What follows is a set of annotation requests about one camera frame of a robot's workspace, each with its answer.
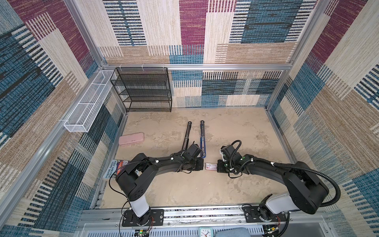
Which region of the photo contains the red white staples box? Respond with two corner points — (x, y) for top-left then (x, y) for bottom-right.
(206, 163), (217, 171)

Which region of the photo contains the black stapler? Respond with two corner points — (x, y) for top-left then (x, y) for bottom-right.
(182, 121), (192, 150)

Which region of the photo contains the blue stapler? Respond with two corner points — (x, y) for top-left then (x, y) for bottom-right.
(200, 120), (206, 159)

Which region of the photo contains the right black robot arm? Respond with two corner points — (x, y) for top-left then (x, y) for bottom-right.
(217, 155), (341, 222)

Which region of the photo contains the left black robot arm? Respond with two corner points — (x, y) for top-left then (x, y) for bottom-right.
(115, 150), (203, 225)

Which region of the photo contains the small teal clock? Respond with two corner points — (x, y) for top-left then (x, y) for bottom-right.
(199, 227), (213, 237)

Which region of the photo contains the pink pencil case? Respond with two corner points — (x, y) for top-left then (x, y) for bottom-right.
(118, 132), (145, 146)

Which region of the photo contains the colourful magazine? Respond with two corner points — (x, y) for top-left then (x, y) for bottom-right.
(103, 160), (129, 181)

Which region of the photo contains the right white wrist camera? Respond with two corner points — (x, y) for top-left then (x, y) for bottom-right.
(220, 145), (235, 161)

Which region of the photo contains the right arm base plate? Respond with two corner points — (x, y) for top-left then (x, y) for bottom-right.
(241, 204), (287, 223)

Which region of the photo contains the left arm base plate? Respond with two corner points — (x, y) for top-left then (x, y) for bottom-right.
(121, 209), (164, 227)

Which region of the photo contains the black wire shelf rack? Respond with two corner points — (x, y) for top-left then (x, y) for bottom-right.
(110, 67), (172, 113)

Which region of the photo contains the aluminium mounting rail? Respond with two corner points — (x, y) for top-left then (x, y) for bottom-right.
(76, 202), (326, 229)

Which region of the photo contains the white wire mesh basket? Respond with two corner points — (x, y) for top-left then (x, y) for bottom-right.
(64, 70), (113, 133)

